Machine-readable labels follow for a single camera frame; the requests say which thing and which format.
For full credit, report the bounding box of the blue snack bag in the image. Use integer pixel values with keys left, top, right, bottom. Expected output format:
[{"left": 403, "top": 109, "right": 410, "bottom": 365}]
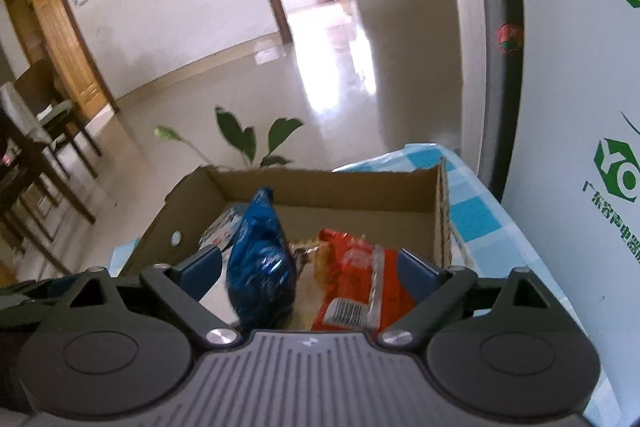
[{"left": 227, "top": 187, "right": 297, "bottom": 332}]

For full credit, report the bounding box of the wooden door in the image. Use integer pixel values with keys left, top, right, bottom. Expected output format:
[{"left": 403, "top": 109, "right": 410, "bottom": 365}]
[{"left": 3, "top": 0, "right": 118, "bottom": 121}]

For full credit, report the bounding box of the silver foil snack packet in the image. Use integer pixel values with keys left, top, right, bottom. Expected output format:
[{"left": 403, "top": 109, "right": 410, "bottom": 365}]
[{"left": 198, "top": 202, "right": 247, "bottom": 325}]

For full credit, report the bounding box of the orange snack bag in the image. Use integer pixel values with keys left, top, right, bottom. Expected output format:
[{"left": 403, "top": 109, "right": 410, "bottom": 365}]
[{"left": 311, "top": 229, "right": 416, "bottom": 337}]

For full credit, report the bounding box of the green potted plant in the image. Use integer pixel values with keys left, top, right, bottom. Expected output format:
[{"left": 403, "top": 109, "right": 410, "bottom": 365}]
[{"left": 154, "top": 105, "right": 305, "bottom": 170}]

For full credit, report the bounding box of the white cardboard milk box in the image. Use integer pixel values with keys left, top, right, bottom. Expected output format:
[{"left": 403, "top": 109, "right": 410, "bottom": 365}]
[{"left": 120, "top": 165, "right": 451, "bottom": 281}]

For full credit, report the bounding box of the beige snack packet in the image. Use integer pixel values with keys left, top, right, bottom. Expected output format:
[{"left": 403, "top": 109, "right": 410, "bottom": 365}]
[{"left": 285, "top": 239, "right": 332, "bottom": 331}]

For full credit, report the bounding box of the silver refrigerator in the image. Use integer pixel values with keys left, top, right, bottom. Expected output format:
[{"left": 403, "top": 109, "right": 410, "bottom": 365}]
[{"left": 352, "top": 0, "right": 524, "bottom": 197}]

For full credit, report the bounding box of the dark wooden chair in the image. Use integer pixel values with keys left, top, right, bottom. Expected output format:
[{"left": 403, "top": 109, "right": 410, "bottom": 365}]
[{"left": 14, "top": 58, "right": 102, "bottom": 179}]

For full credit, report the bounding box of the dark wooden dining table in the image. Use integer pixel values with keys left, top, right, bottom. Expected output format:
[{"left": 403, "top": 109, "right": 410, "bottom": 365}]
[{"left": 1, "top": 112, "right": 96, "bottom": 275}]

